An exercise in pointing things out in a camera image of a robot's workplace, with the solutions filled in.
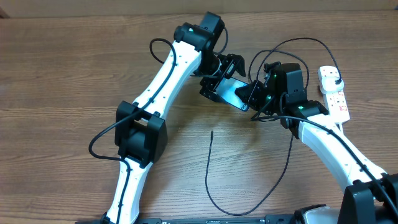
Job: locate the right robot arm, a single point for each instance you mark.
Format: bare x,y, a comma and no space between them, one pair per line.
369,192

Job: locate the Galaxy smartphone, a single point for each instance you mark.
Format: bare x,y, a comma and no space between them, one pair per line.
226,90

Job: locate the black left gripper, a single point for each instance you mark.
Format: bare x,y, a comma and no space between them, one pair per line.
231,62

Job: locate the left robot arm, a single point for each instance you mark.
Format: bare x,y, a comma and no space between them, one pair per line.
140,127

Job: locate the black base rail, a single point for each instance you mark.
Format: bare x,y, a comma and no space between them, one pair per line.
268,219

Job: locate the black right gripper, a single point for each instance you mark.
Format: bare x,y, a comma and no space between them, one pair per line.
254,89

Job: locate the white charger plug adapter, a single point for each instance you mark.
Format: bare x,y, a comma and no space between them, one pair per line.
331,84

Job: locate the white power strip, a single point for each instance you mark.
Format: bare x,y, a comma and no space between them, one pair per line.
335,102

